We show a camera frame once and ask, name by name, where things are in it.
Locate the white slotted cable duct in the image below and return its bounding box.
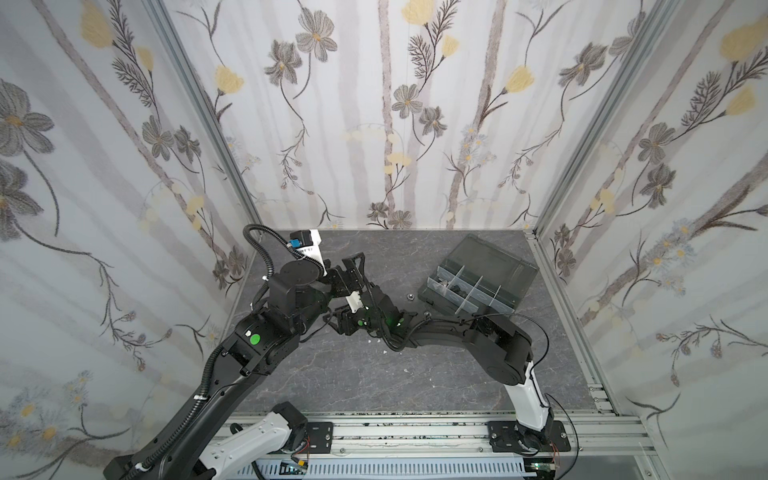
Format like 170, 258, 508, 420
228, 457, 536, 479

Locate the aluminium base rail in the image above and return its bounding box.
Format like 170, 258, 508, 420
228, 410, 669, 479

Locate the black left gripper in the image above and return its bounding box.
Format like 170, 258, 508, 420
289, 251, 366, 336

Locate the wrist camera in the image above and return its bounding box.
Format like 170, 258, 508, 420
289, 229, 326, 272
345, 291, 364, 313

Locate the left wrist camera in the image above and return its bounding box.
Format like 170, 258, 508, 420
289, 229, 326, 272

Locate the grey compartment organizer box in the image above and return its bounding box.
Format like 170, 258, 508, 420
418, 234, 538, 316

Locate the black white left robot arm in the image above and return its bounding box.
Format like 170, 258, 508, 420
103, 224, 371, 479

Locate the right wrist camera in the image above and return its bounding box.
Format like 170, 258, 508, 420
345, 291, 364, 313

